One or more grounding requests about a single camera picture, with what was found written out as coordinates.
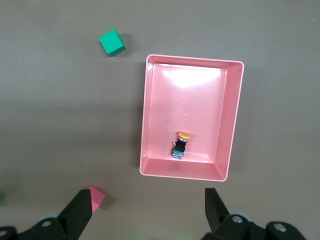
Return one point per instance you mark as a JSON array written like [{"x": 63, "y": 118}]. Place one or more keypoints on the green foam cube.
[{"x": 111, "y": 41}]

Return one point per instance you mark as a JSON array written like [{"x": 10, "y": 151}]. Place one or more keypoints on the pink foam cube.
[{"x": 98, "y": 198}]

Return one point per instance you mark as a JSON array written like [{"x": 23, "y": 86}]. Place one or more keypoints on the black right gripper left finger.
[{"x": 75, "y": 215}]

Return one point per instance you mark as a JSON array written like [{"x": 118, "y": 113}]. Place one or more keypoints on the pink plastic tray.
[{"x": 190, "y": 100}]

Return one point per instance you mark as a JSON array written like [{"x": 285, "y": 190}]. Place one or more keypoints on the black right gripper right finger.
[{"x": 217, "y": 220}]

